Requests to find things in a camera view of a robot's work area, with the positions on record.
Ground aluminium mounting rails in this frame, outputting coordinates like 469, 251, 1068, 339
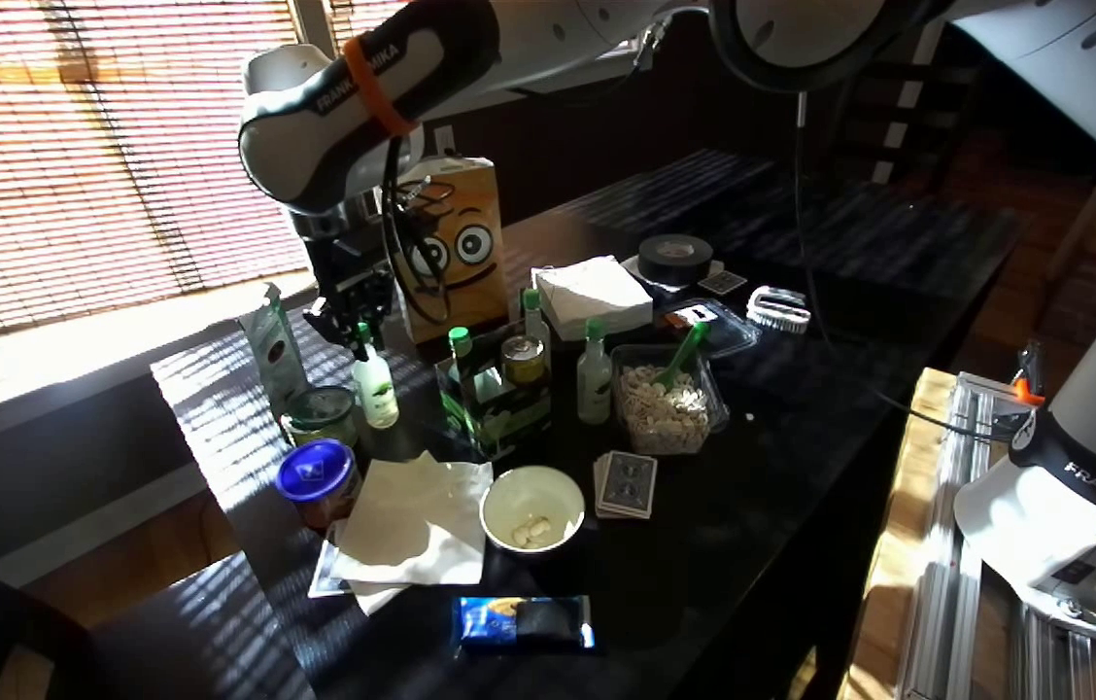
894, 365, 1096, 700

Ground dark bottle with green cap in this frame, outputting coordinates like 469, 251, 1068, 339
438, 324, 482, 442

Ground grey duct tape roll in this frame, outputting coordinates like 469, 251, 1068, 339
633, 229, 718, 288

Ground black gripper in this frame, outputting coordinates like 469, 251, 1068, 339
294, 207, 402, 352

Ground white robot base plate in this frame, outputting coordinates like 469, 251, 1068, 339
953, 452, 1096, 673

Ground white bowl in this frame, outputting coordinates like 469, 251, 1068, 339
475, 461, 591, 559

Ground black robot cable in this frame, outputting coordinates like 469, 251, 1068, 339
376, 88, 1047, 452

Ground white paper towel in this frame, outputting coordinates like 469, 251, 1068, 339
309, 447, 499, 617

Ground window blinds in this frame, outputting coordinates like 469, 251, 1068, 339
0, 0, 410, 345

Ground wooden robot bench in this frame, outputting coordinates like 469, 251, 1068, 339
832, 365, 1096, 700

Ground green plastic spoon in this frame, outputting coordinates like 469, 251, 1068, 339
660, 320, 717, 394

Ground crumpled silver foil packet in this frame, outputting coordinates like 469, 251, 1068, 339
743, 280, 818, 339

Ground white napkin stack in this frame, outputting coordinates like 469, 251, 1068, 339
530, 251, 659, 345

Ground green capped glass bottle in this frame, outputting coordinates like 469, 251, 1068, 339
351, 320, 405, 435
517, 285, 555, 351
572, 320, 620, 433

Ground brown paper bag with face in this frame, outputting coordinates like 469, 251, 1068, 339
397, 153, 513, 345

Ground small jar with yellow lid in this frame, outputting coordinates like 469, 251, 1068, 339
499, 332, 552, 394

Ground clear plastic tray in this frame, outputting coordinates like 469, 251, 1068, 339
655, 293, 767, 361

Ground white window sill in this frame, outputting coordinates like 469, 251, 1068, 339
0, 263, 318, 433

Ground blue snack packet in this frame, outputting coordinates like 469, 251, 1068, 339
450, 591, 604, 658

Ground dark green box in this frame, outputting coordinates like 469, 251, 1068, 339
433, 352, 555, 457

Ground clear glass jar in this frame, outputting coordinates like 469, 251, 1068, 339
283, 380, 362, 447

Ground clear plastic container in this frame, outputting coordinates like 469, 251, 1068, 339
591, 447, 666, 524

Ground clear container with white pieces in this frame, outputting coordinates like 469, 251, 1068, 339
607, 339, 730, 457

